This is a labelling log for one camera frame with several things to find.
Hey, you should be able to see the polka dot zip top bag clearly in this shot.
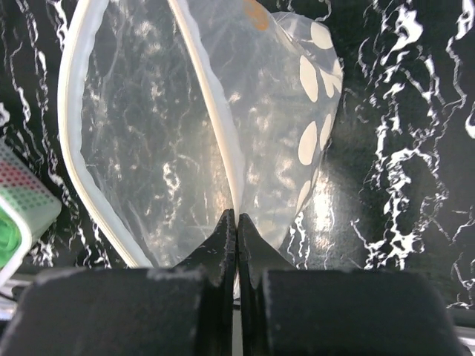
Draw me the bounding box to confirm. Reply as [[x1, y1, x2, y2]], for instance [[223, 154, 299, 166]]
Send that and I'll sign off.
[[58, 1, 343, 268]]

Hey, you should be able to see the white cloth bin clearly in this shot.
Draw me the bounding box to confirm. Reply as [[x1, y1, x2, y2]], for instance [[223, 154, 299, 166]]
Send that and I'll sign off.
[[1, 142, 62, 285]]

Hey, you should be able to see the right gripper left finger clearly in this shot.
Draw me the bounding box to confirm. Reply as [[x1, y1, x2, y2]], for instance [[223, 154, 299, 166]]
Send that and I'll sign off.
[[163, 209, 236, 355]]

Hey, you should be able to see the light green cloth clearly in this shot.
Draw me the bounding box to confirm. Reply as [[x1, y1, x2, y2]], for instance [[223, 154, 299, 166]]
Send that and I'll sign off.
[[0, 212, 21, 268]]

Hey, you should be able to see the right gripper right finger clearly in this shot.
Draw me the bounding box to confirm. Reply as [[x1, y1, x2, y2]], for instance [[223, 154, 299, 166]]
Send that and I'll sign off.
[[237, 214, 294, 355]]

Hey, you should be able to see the black marble pattern mat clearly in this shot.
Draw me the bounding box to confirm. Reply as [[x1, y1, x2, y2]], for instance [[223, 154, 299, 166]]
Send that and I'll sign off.
[[1, 1, 474, 310]]

